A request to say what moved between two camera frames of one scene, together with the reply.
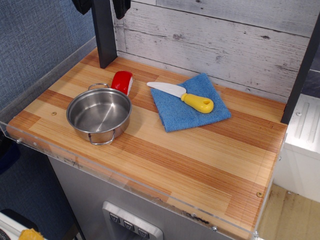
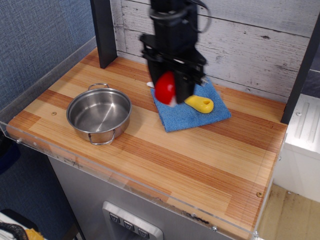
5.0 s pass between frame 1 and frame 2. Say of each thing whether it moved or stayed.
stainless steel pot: stayed
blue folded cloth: stayed
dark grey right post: stayed
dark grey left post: stayed
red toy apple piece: moved
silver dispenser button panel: stayed
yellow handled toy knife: stayed
